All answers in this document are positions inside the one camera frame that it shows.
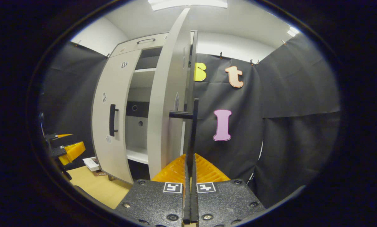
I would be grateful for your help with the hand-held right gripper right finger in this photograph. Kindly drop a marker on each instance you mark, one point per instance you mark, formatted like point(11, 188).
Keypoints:
point(229, 201)

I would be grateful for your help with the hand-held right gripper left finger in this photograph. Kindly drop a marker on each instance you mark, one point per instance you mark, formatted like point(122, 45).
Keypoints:
point(153, 201)

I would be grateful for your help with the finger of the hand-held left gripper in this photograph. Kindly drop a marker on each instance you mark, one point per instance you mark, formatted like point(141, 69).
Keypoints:
point(71, 150)
point(54, 138)

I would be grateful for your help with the beige shoe cabinet door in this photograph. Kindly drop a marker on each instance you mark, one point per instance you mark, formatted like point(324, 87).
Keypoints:
point(166, 82)
point(112, 85)

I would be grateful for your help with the grey shoe cabinet body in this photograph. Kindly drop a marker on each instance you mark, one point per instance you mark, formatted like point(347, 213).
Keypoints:
point(139, 80)

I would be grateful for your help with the beige cabinet drawer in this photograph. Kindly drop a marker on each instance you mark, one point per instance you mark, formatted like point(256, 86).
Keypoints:
point(128, 46)

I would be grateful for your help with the black backdrop cloth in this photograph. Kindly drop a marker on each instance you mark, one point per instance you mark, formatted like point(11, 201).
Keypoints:
point(71, 94)
point(286, 132)

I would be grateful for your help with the small ceiling light panel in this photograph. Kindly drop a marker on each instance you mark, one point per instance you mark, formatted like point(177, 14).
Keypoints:
point(292, 31)

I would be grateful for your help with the large ceiling light panel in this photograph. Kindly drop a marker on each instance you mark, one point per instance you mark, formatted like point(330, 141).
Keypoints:
point(188, 3)

